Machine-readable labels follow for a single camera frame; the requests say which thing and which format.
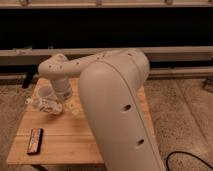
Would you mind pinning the dark chocolate bar packet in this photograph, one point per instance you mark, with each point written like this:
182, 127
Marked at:
35, 141

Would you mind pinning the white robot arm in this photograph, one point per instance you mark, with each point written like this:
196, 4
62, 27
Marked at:
108, 85

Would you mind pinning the white patterned bottle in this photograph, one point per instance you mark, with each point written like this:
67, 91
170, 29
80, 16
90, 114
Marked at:
45, 105

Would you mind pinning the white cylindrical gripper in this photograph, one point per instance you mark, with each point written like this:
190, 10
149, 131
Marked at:
63, 91

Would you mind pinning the translucent plastic cup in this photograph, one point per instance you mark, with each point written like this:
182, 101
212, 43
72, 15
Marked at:
46, 92

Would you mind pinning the grey metal rail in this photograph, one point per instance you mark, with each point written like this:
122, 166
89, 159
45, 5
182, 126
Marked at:
20, 57

